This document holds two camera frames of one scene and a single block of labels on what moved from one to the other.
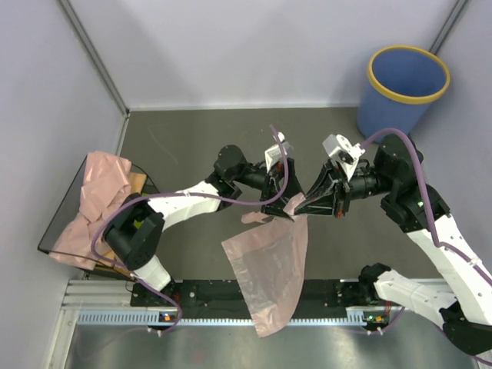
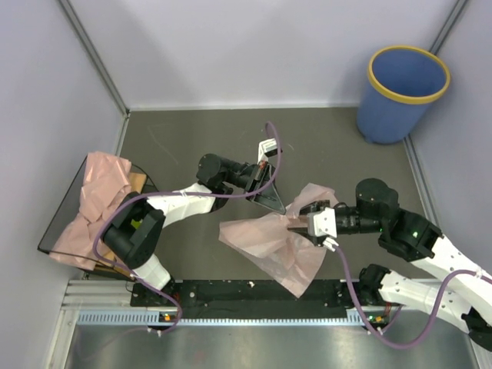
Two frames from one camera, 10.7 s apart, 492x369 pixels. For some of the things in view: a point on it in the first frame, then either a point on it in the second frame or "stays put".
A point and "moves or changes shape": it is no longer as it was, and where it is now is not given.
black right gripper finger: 320,206 to 304,231
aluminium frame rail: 108,303 stays put
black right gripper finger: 327,184 to 313,207
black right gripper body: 341,191 to 317,240
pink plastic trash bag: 106,182 stays put
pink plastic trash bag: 269,257 moves or changes shape
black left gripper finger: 294,187 to 270,197
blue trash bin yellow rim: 402,81 stays put
